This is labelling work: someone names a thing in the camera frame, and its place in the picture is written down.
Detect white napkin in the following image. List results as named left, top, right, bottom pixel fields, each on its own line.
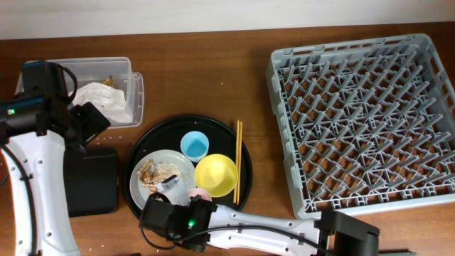
left=73, top=82, right=133, bottom=123

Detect pink cup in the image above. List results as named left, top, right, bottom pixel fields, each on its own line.
left=188, top=188, right=212, bottom=201

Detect gold foil wrapper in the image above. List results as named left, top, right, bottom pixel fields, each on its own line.
left=102, top=75, right=114, bottom=87

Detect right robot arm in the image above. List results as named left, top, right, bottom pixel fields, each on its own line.
left=139, top=176, right=380, bottom=256

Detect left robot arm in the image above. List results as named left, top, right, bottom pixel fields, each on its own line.
left=1, top=60, right=110, bottom=255

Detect clear plastic waste bin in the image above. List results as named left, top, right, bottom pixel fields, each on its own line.
left=14, top=55, right=145, bottom=129

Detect grey dishwasher rack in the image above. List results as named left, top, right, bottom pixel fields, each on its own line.
left=266, top=33, right=454, bottom=218

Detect black rectangular tray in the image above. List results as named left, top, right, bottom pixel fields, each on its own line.
left=63, top=148, right=119, bottom=217

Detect yellow bowl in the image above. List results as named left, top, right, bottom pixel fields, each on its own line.
left=194, top=154, right=238, bottom=198

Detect food scraps on plate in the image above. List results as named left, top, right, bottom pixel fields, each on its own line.
left=136, top=159, right=183, bottom=195

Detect left wooden chopstick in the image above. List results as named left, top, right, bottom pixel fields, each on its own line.
left=233, top=120, right=240, bottom=205

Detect wooden chopstick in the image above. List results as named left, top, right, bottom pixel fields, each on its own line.
left=235, top=120, right=242, bottom=205
left=233, top=120, right=240, bottom=205

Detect grey plate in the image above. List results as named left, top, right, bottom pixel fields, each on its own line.
left=129, top=149, right=196, bottom=210

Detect blue cup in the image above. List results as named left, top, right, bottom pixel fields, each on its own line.
left=180, top=131, right=210, bottom=163

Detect right wooden chopstick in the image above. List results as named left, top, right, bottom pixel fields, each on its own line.
left=235, top=120, right=242, bottom=205

